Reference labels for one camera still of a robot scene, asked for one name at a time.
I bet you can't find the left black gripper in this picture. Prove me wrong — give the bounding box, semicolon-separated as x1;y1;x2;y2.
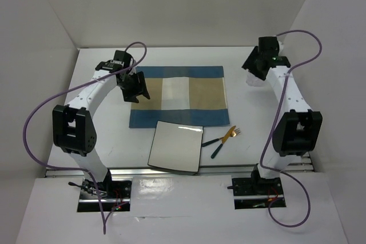
117;71;149;103

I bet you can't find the blue beige white placemat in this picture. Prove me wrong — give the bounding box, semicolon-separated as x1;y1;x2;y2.
129;66;230;129

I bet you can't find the square white black-rimmed plate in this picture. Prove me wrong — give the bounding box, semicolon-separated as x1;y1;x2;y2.
148;121;204;173

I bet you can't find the gold fork green handle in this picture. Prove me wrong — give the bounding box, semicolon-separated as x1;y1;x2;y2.
201;128;241;147

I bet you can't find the gold knife green handle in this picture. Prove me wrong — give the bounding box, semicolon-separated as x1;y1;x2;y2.
210;126;236;159

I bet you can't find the clear drinking glass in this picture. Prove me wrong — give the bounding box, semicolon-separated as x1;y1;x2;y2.
246;73;265;87

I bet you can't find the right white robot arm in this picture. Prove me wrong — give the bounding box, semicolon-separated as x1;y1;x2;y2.
242;36;323;194

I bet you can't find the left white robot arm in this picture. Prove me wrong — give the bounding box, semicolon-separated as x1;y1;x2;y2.
52;50;150;198

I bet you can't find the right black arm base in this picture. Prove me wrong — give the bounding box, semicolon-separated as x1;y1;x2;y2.
227;178;286;210

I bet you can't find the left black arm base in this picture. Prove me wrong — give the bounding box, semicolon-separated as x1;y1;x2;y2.
68;180;132;213

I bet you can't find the aluminium rail frame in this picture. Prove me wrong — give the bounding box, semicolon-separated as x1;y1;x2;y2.
44;46;315;178

